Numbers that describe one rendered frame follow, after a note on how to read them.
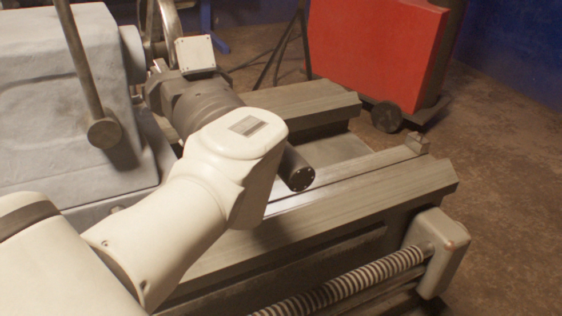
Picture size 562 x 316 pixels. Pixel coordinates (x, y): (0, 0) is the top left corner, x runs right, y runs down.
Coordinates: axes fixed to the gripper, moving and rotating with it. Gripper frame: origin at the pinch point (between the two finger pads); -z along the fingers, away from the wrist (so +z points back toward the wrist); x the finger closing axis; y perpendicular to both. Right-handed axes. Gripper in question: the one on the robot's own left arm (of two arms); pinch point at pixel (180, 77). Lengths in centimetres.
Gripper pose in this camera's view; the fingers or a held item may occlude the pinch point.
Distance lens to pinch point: 62.8
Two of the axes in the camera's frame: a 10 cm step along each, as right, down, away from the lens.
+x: 8.8, -2.3, 4.3
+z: 4.8, 5.5, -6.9
